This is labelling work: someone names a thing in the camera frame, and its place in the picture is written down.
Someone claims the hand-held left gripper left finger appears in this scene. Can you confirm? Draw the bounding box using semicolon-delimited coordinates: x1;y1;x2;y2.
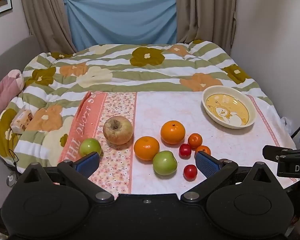
19;152;115;204

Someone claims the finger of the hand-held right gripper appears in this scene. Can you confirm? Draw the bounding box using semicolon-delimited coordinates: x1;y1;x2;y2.
262;145;290;160

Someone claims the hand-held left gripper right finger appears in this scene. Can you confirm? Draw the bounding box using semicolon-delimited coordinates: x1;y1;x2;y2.
180;151;282;203

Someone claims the small tangerine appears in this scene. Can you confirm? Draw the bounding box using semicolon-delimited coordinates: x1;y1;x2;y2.
195;145;211;157
188;133;203;149

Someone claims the green apple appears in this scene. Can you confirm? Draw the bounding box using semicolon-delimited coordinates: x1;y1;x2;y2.
153;150;178;176
79;138;102;157

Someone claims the small red tomato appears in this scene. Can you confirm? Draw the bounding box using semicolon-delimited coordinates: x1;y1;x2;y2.
179;144;192;158
183;164;198;181

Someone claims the large russet apple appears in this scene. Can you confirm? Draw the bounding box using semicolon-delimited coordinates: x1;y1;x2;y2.
103;116;134;145

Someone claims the orange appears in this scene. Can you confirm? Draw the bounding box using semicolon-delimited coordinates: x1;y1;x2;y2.
160;120;186;145
134;136;160;161

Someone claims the cream bowl with bear print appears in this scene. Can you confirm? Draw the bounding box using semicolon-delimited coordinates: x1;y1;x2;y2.
202;85;256;129

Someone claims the white plastic bag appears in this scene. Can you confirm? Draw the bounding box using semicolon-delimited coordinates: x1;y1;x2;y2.
281;116;293;133

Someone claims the pink and white printed cloth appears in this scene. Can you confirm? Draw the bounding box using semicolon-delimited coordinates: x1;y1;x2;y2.
57;91;298;195

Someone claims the clear suction cup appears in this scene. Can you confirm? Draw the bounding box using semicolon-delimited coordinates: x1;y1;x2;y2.
6;172;18;188

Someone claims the tissue pack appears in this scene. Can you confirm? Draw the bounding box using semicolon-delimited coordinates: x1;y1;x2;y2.
10;109;33;134

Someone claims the striped floral blanket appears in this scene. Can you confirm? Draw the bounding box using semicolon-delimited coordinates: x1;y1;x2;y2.
0;40;282;175

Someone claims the pink plush pillow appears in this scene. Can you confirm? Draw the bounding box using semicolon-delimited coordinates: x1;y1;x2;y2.
0;69;25;120

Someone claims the beige upholstered headboard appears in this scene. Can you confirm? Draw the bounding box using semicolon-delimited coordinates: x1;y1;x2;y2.
0;35;40;90

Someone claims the blue hanging cloth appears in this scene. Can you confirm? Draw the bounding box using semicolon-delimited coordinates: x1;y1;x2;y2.
64;0;177;52

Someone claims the beige right curtain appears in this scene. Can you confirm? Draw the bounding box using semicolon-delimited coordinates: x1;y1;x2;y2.
174;0;237;55

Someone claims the beige curtain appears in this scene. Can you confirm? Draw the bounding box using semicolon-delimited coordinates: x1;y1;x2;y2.
174;0;237;55
19;0;78;55

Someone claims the beige left curtain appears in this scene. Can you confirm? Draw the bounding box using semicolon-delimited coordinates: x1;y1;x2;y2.
19;0;78;55

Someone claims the black lanyard cord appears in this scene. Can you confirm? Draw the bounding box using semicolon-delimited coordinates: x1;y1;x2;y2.
9;149;21;173

